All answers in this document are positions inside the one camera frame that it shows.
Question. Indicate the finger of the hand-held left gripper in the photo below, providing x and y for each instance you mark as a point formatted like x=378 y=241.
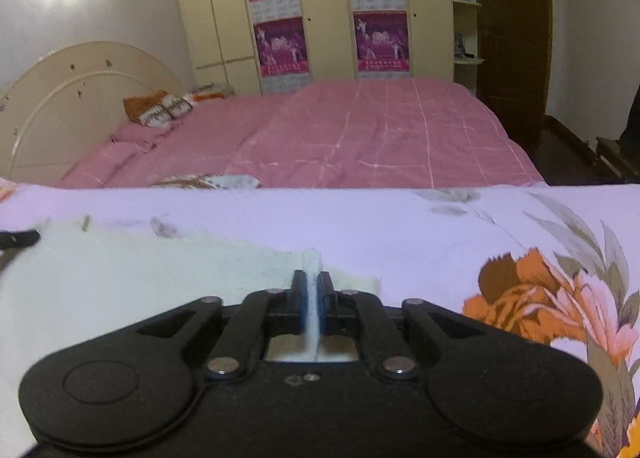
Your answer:
x=20 y=238

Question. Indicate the lilac floral bed sheet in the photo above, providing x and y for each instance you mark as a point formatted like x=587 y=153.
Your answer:
x=450 y=228

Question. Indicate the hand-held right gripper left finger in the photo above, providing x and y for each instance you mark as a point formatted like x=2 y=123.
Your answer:
x=301 y=303

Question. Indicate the cream corner shelf unit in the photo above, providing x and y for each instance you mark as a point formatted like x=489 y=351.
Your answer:
x=465 y=18

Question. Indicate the small dark shelf ornament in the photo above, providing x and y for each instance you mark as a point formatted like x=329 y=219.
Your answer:
x=462 y=47

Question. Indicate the cream arched headboard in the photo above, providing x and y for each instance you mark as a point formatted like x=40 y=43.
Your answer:
x=75 y=103

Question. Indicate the pale green sweater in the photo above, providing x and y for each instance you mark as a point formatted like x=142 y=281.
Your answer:
x=150 y=268

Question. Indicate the dark wooden door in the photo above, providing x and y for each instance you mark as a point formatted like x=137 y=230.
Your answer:
x=510 y=38

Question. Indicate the stack of books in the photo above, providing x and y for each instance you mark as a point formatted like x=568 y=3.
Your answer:
x=207 y=91

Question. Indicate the pink checked bedspread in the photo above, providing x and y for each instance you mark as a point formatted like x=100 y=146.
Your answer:
x=375 y=138

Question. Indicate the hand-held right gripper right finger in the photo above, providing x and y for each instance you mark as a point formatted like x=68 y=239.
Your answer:
x=321 y=303

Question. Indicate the cream wardrobe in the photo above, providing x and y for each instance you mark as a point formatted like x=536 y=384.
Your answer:
x=225 y=13

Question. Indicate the orange patterned pillow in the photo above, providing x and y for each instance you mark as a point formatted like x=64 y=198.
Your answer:
x=157 y=109

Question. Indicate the wooden furniture frame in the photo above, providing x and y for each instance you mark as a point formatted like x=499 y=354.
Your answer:
x=617 y=158

